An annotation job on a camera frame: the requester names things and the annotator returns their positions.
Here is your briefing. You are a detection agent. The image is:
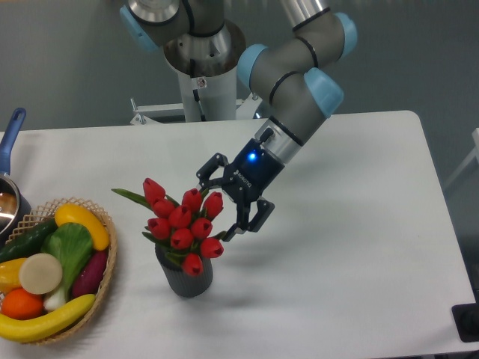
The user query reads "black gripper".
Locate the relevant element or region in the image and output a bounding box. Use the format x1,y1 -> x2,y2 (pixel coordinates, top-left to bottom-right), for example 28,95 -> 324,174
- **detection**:
196,139 -> 284,242

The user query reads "red tulip bouquet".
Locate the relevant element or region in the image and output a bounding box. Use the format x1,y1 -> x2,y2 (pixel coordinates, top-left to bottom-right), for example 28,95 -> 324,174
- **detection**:
112,178 -> 225,277

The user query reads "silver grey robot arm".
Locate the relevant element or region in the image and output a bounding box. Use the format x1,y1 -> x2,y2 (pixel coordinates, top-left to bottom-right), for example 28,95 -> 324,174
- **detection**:
120,1 -> 358,240

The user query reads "dark grey ribbed vase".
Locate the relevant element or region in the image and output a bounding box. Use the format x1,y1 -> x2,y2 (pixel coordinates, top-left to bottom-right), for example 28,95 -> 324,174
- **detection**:
155,245 -> 213,298

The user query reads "yellow squash in basket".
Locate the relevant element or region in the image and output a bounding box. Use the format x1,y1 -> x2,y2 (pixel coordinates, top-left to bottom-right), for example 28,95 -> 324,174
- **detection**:
54,203 -> 110,251

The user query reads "purple sweet potato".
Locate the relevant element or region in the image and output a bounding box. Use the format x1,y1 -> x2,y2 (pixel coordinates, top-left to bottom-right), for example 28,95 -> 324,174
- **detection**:
71,251 -> 108,298

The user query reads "green bok choy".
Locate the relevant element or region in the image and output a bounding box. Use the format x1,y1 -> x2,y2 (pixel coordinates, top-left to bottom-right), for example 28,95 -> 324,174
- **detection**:
40,223 -> 93,312

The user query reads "woven wicker basket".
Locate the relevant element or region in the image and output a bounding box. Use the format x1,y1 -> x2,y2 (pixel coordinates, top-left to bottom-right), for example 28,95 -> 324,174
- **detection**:
1,197 -> 117,345

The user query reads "green cucumber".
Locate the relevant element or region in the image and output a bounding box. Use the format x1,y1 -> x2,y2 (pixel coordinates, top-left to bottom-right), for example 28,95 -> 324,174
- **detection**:
1,218 -> 58,263

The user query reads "beige round slice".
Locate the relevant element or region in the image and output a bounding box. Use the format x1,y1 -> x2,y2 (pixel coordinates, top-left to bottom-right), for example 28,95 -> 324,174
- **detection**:
19,253 -> 63,295

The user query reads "yellow pepper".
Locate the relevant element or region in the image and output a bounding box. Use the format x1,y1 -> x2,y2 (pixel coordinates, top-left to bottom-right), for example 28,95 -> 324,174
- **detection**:
0,257 -> 26,294

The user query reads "orange fruit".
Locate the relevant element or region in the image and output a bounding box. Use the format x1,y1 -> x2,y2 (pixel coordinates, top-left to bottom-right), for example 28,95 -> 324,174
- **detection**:
1,288 -> 43,320

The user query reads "yellow banana front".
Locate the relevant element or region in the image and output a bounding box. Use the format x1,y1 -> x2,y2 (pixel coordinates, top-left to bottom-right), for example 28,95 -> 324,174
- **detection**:
1,294 -> 96,343

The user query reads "black device at table edge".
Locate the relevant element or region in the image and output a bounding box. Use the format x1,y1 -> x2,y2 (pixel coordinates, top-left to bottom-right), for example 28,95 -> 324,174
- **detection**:
451,303 -> 478,343

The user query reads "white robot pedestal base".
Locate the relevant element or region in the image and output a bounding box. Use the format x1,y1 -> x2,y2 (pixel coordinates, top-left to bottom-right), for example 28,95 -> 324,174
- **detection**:
130,68 -> 263,125

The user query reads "blue handled saucepan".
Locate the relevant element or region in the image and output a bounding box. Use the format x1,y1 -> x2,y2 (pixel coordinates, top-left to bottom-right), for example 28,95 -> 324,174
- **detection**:
1,108 -> 31,247

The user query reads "white frame at right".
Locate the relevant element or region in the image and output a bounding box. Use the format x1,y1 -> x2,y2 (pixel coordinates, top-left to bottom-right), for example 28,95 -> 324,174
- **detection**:
443,128 -> 478,195

